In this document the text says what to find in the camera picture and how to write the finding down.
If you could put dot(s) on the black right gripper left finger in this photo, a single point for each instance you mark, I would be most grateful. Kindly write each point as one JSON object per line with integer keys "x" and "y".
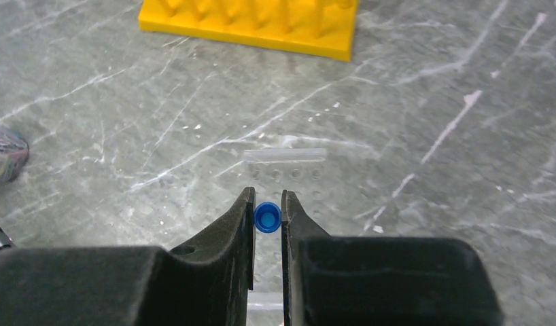
{"x": 203, "y": 281}

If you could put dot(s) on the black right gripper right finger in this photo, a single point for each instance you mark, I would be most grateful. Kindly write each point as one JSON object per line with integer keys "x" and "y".
{"x": 350, "y": 280}

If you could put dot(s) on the clear plastic well plate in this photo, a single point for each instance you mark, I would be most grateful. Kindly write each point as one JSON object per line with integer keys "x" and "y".
{"x": 270, "y": 171}

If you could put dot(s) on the yellow test tube rack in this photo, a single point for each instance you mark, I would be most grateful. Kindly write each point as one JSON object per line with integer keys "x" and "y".
{"x": 313, "y": 27}

